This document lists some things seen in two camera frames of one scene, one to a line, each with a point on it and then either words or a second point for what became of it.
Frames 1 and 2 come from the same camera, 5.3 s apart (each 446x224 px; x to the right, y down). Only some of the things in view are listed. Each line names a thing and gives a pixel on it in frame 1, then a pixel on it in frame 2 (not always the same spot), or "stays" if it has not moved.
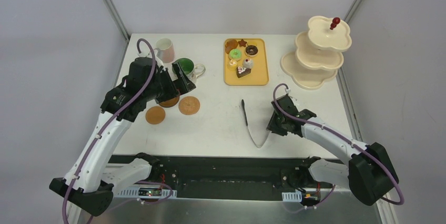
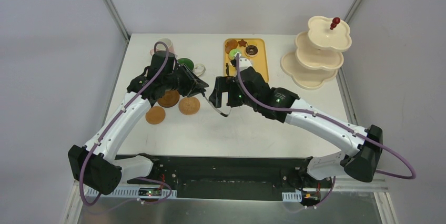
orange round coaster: x=155 y=115 stays
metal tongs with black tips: x=246 y=122 to x=227 y=69
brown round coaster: x=189 y=105 stays
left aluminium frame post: x=109 y=2 stays
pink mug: x=165 y=50 stays
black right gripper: x=275 y=121 to x=223 y=90
